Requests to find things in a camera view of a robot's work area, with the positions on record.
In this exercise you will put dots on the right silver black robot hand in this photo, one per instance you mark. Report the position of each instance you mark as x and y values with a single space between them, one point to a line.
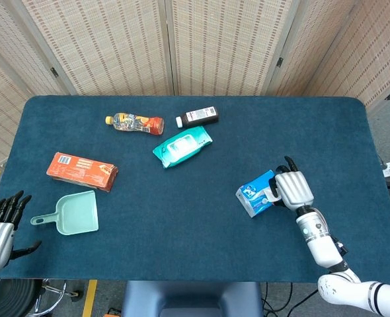
293 189

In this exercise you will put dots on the blue tissue pack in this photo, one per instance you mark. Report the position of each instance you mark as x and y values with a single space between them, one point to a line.
255 195

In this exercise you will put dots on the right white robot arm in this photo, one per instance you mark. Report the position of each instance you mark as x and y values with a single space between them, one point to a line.
334 261

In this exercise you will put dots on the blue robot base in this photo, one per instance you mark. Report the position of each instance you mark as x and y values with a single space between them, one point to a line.
191 298

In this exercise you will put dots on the mint green dustpan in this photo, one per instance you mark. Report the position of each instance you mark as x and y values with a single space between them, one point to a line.
72 213

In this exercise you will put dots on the chrome stool base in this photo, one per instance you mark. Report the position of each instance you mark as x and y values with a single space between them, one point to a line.
51 295

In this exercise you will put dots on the orange cardboard box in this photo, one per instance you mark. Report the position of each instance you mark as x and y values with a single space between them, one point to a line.
82 170

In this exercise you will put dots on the blue table mat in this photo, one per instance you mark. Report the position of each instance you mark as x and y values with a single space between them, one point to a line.
188 211

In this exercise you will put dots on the teal wet wipes pack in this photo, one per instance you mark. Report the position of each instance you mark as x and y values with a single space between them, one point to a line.
182 146

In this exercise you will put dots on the dark brown medicine bottle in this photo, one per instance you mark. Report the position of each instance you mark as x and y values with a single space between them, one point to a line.
198 116

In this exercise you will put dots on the yellow-capped drink bottle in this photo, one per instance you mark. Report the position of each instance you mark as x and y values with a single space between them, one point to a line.
135 123

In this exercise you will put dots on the woven folding screen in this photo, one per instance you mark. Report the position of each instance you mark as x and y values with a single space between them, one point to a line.
188 46

